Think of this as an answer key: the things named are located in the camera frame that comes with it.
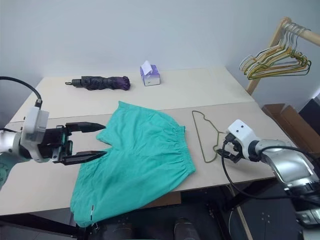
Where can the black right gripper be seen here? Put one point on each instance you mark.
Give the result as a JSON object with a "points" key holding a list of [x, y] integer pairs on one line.
{"points": [[233, 146]]}

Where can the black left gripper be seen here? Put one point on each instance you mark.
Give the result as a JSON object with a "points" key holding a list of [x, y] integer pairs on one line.
{"points": [[52, 145]]}

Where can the green shorts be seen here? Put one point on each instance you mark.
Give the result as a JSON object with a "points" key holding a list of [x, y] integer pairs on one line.
{"points": [[135, 155]]}

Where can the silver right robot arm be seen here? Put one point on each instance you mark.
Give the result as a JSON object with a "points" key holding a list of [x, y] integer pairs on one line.
{"points": [[292, 162]]}

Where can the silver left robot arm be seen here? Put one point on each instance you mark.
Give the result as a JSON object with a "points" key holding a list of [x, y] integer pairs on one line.
{"points": [[10, 141]]}

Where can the folded dark purple umbrella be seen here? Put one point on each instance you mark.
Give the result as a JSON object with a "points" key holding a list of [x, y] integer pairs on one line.
{"points": [[105, 82]]}

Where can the brown cardboard box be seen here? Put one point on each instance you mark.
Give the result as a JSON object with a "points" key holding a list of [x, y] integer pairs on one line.
{"points": [[287, 117]]}

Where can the black metal cabinet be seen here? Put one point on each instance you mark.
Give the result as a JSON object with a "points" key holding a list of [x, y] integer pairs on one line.
{"points": [[265, 217]]}

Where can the dark rounded shape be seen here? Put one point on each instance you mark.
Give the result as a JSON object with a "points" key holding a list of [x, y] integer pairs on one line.
{"points": [[183, 228], [122, 231]]}

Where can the black case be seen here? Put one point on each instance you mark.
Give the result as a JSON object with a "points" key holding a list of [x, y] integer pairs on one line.
{"points": [[311, 110]]}

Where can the purple white tissue box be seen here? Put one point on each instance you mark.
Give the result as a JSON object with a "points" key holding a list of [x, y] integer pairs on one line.
{"points": [[151, 76]]}

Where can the bunch of hangers on rack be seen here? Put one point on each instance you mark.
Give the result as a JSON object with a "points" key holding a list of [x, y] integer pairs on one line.
{"points": [[282, 70]]}

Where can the hangers on wooden rack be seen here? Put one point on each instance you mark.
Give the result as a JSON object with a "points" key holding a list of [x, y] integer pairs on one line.
{"points": [[310, 67]]}

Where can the wooden clothes rack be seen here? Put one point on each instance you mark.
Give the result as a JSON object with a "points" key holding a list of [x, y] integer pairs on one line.
{"points": [[315, 37]]}

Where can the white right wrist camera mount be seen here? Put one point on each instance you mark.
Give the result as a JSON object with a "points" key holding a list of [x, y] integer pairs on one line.
{"points": [[243, 132]]}

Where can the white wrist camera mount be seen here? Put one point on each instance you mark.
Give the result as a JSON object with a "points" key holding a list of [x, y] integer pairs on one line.
{"points": [[33, 127], [243, 132]]}

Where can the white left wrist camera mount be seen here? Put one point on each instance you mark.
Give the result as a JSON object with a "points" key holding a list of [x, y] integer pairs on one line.
{"points": [[33, 127]]}

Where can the light wooden slat frame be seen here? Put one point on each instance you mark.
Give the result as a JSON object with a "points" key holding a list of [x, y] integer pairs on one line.
{"points": [[238, 212]]}

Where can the black table frame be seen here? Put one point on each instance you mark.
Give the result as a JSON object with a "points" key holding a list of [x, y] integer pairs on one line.
{"points": [[30, 225]]}

